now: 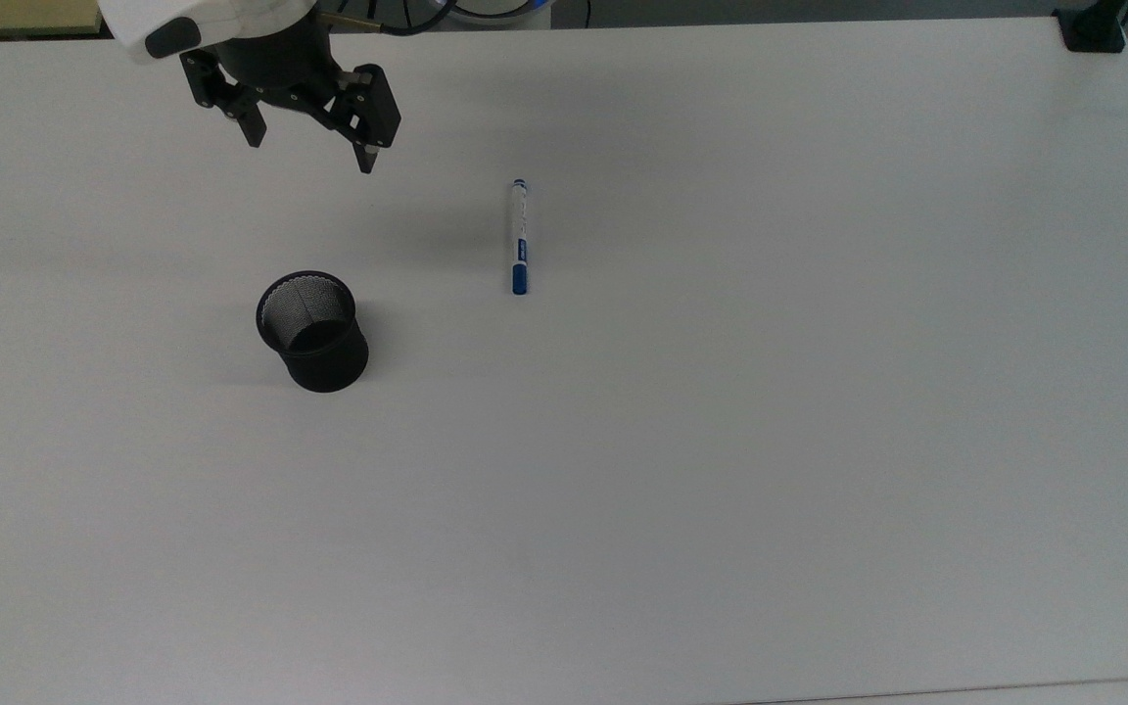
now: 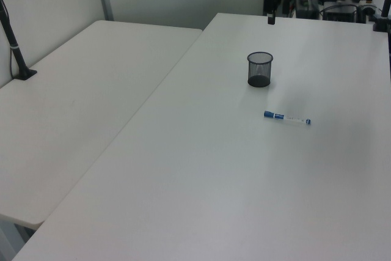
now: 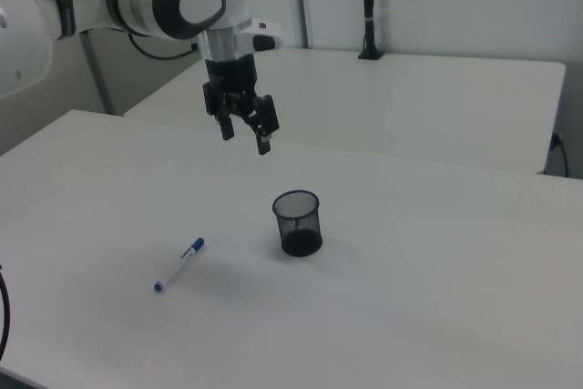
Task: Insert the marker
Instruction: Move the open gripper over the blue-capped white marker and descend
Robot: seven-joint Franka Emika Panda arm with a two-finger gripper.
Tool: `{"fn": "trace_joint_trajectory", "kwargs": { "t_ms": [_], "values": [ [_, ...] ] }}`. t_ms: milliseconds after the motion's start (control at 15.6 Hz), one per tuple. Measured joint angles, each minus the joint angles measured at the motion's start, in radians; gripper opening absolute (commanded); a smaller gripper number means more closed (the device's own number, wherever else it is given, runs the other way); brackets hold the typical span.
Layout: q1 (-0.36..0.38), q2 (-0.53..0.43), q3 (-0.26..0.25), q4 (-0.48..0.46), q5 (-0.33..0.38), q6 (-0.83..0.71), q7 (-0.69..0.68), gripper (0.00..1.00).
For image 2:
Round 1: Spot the dark robot gripper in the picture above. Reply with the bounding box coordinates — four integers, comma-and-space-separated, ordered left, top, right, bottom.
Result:
264, 0, 280, 25

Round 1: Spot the blue and white marker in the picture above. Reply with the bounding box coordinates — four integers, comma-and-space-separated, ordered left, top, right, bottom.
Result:
263, 110, 313, 126

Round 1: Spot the black equipment case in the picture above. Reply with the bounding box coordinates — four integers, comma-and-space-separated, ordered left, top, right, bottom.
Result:
294, 0, 322, 20

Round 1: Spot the black mesh pen cup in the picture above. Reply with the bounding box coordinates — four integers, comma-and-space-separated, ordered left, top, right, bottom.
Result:
247, 52, 274, 88

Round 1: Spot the black electronics box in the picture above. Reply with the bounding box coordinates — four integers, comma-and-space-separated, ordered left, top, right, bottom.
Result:
323, 2, 359, 23

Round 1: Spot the white device with black knob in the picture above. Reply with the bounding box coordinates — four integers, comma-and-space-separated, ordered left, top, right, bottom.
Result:
356, 0, 377, 16

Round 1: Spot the black clamped camera stand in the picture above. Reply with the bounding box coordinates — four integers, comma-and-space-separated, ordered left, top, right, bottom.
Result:
371, 0, 391, 33

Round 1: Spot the black camera stand pole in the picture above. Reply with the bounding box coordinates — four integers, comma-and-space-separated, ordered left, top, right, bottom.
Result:
0, 0, 38, 81

